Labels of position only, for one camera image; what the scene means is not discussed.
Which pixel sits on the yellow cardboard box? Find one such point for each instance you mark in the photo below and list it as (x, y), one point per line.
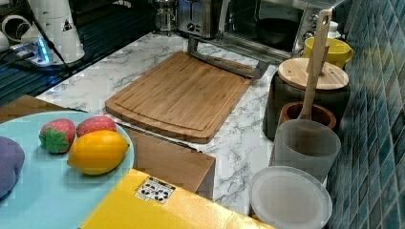
(140, 201)

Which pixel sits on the yellow toy lemon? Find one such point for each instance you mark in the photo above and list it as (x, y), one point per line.
(98, 152)

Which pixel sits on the left toy strawberry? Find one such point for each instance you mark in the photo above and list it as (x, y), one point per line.
(57, 136)

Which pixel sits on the right toy strawberry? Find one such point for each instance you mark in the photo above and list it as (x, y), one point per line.
(96, 123)

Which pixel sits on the wooden spatula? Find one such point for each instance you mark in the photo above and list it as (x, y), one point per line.
(316, 61)

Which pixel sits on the brown wooden bowl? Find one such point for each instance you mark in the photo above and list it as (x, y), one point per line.
(318, 114)

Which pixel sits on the oven door with handle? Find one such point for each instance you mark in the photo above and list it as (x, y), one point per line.
(223, 62)

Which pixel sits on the purple toy fruit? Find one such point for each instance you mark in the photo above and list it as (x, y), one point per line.
(12, 159)

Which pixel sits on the stainless toaster oven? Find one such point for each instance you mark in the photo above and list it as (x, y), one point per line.
(242, 16)

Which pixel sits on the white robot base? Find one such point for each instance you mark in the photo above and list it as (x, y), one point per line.
(52, 40)

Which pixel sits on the light blue plate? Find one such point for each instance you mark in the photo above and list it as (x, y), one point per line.
(49, 194)

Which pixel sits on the toy strawberry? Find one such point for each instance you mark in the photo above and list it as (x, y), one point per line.
(57, 136)
(96, 123)

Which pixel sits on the frosted round lid container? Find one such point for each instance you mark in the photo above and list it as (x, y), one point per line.
(289, 198)

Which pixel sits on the frosted plastic cup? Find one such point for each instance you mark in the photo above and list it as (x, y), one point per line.
(306, 145)

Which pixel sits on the black pan inside oven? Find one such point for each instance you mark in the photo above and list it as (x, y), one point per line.
(276, 31)

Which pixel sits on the white round device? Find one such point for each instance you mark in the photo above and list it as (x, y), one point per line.
(13, 27)

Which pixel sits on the glass french press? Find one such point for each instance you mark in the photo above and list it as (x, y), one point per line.
(165, 18)

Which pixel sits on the black canister with wooden lid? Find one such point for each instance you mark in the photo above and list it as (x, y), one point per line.
(289, 83)

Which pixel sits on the yellow mug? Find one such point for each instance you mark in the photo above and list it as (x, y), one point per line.
(339, 52)

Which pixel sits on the bamboo cutting board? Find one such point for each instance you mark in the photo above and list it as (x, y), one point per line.
(182, 97)

